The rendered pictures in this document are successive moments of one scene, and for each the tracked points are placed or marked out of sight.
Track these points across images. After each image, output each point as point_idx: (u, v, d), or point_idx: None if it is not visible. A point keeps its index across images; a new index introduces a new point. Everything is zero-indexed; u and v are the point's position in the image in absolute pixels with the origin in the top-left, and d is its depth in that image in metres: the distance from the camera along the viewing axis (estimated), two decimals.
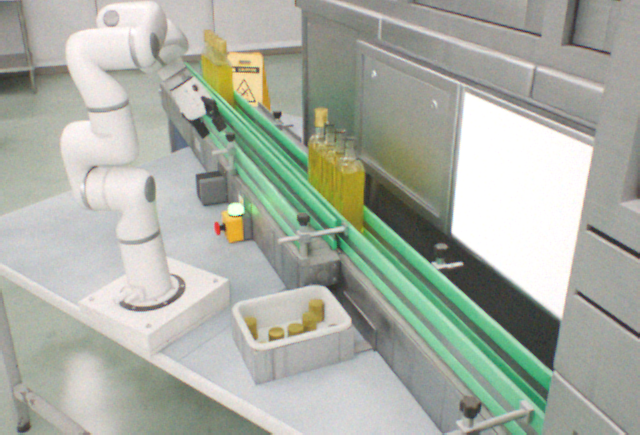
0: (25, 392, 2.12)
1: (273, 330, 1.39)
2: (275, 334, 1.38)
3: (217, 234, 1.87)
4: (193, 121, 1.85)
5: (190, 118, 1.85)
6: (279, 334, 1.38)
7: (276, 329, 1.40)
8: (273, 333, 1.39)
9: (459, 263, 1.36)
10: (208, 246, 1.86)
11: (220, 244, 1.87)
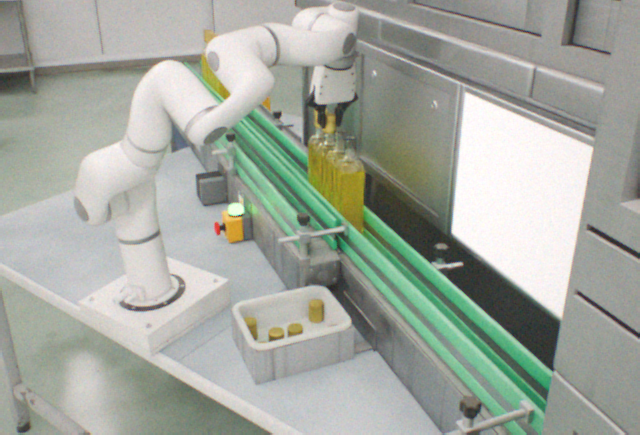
0: (25, 392, 2.12)
1: (273, 330, 1.40)
2: (275, 334, 1.38)
3: (217, 234, 1.87)
4: (325, 107, 1.58)
5: (322, 104, 1.57)
6: (279, 334, 1.38)
7: (276, 329, 1.40)
8: (273, 333, 1.39)
9: (459, 263, 1.36)
10: (208, 246, 1.86)
11: (220, 244, 1.87)
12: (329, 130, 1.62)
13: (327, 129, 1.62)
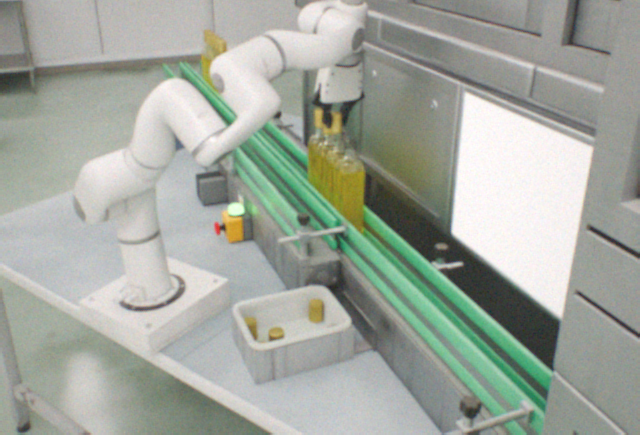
0: (25, 392, 2.12)
1: (273, 330, 1.40)
2: (275, 334, 1.38)
3: (217, 234, 1.87)
4: (331, 106, 1.52)
5: (328, 103, 1.51)
6: (279, 334, 1.38)
7: (276, 329, 1.40)
8: (273, 333, 1.39)
9: (459, 263, 1.36)
10: (208, 246, 1.86)
11: (220, 244, 1.87)
12: (329, 132, 1.62)
13: (327, 131, 1.62)
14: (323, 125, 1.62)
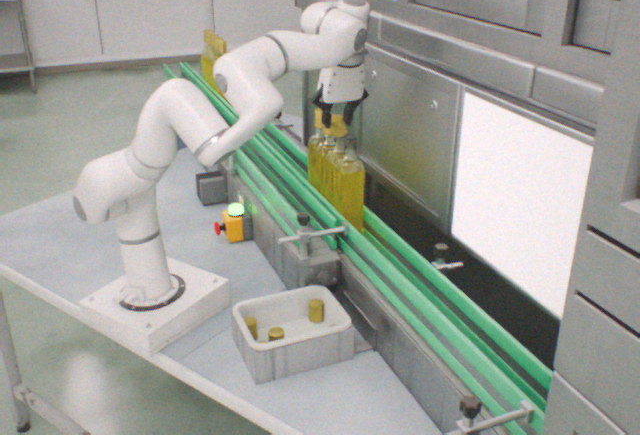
0: (25, 392, 2.12)
1: (273, 330, 1.40)
2: (275, 334, 1.38)
3: (217, 234, 1.87)
4: (331, 106, 1.52)
5: (328, 103, 1.51)
6: (279, 334, 1.38)
7: (276, 329, 1.40)
8: (273, 333, 1.39)
9: (459, 263, 1.36)
10: (208, 246, 1.86)
11: (220, 244, 1.87)
12: (329, 132, 1.62)
13: (327, 131, 1.62)
14: (323, 125, 1.62)
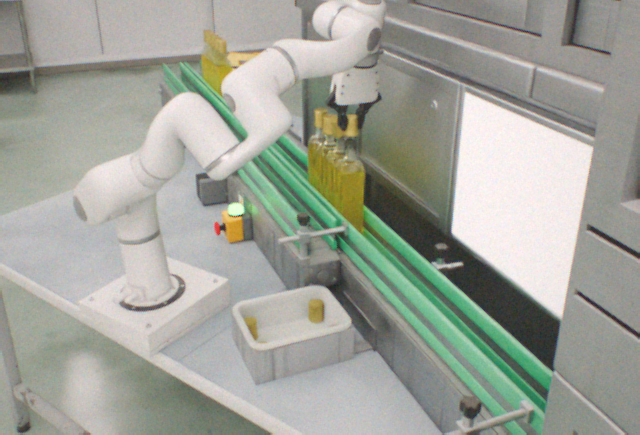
0: (25, 392, 2.12)
1: (349, 117, 1.50)
2: (356, 116, 1.51)
3: (217, 234, 1.87)
4: (346, 108, 1.47)
5: (343, 105, 1.46)
6: (355, 115, 1.51)
7: (348, 116, 1.51)
8: (354, 116, 1.50)
9: (459, 263, 1.36)
10: (208, 246, 1.86)
11: (220, 244, 1.87)
12: (329, 132, 1.62)
13: (327, 131, 1.62)
14: (323, 125, 1.62)
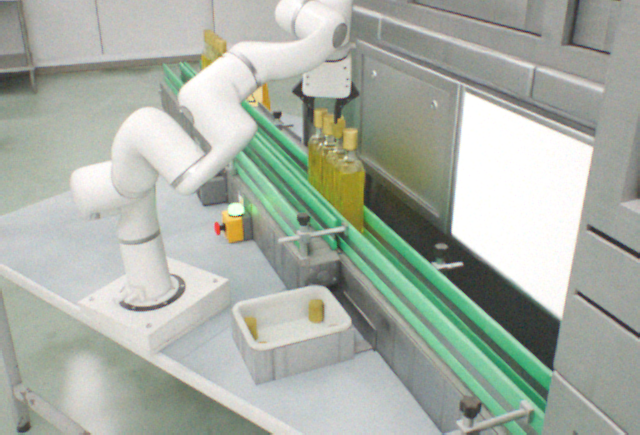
0: (25, 392, 2.12)
1: (349, 130, 1.52)
2: (355, 130, 1.52)
3: (217, 234, 1.87)
4: (313, 100, 1.41)
5: (310, 95, 1.40)
6: (355, 128, 1.53)
7: (347, 129, 1.52)
8: (353, 130, 1.52)
9: (459, 263, 1.36)
10: (208, 246, 1.86)
11: (220, 244, 1.87)
12: (329, 132, 1.62)
13: (327, 131, 1.62)
14: (323, 125, 1.62)
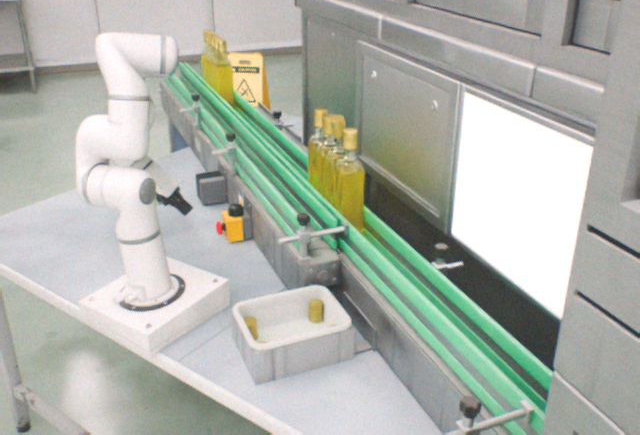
0: (25, 392, 2.12)
1: (349, 130, 1.52)
2: (355, 130, 1.52)
3: (219, 234, 1.87)
4: (174, 195, 1.83)
5: (171, 195, 1.82)
6: (355, 128, 1.53)
7: (347, 129, 1.52)
8: (353, 130, 1.52)
9: (459, 263, 1.36)
10: (208, 246, 1.86)
11: (220, 244, 1.87)
12: (329, 132, 1.62)
13: (327, 131, 1.62)
14: (323, 125, 1.62)
